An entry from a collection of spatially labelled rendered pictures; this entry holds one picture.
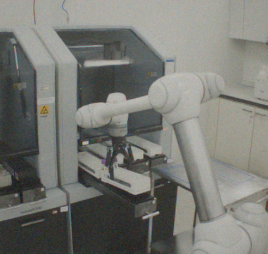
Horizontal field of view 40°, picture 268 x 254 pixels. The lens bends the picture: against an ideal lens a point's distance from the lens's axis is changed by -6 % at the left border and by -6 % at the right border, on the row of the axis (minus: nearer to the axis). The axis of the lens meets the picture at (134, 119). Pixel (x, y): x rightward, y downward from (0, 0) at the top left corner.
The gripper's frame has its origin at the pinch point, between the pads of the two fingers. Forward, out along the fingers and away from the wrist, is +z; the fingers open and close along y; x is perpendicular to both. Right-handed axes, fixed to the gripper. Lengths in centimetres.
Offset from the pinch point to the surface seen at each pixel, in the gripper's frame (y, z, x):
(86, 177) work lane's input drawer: -6.9, 6.6, 23.7
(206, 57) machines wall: 220, -53, 136
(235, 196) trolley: 38, 11, -46
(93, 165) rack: -3.0, -0.6, 21.3
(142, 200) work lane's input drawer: -2.0, 8.6, -19.9
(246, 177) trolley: 63, 10, -35
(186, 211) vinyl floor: 120, 81, 71
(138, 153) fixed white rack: 31.1, -0.4, 24.3
